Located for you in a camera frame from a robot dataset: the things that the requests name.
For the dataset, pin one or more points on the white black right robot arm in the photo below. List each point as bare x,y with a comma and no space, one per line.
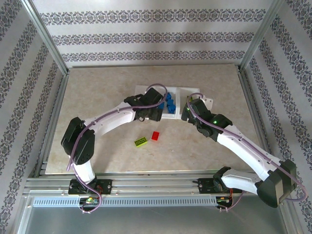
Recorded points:
246,151

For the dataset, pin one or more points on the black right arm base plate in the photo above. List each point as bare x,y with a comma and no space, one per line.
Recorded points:
204,185

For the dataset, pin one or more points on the aluminium frame post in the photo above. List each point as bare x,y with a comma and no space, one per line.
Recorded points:
262,34
45,36

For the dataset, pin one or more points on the grey metal base panel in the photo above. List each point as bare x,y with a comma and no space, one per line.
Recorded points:
146,220

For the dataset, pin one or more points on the red lego brick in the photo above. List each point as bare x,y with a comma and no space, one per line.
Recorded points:
155,135

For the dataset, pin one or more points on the aluminium side rail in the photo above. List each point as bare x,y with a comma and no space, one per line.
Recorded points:
253,107
52,122

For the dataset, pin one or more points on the small electronics board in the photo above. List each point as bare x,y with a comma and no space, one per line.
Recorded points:
223,200
90,201

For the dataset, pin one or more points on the lime green lego brick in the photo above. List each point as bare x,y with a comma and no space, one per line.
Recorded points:
141,142
191,99

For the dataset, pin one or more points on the blue lego brick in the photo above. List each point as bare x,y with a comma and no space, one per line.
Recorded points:
170,96
161,105
171,108

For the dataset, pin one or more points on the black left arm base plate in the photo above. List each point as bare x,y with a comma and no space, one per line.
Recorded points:
107,186

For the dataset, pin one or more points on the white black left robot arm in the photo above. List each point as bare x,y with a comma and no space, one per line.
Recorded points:
80,143

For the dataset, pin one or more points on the aluminium mounting rail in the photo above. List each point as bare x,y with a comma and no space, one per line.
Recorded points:
151,184

